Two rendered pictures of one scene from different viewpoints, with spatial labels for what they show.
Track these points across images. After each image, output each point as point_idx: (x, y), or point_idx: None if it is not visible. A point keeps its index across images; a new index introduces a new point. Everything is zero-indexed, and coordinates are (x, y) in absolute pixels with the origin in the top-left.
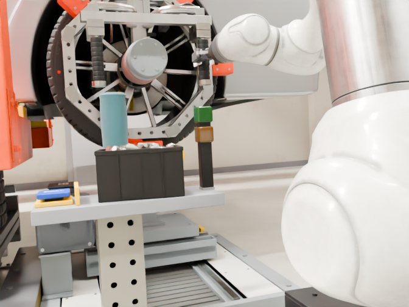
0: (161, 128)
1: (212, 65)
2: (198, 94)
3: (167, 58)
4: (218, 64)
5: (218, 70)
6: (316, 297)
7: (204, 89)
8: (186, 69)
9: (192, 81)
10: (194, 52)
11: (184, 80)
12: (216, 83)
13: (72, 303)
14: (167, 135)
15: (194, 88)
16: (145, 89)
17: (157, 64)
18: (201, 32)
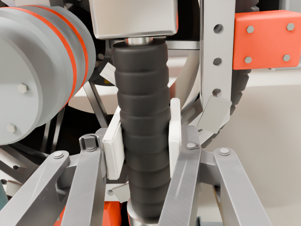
0: (105, 187)
1: (234, 48)
2: (190, 119)
3: (37, 90)
4: (200, 189)
5: (251, 61)
6: None
7: (205, 111)
8: (195, 18)
9: (196, 58)
10: (8, 202)
11: (194, 36)
12: (249, 70)
13: None
14: (118, 199)
15: (193, 83)
16: (89, 86)
17: (9, 111)
18: (119, 10)
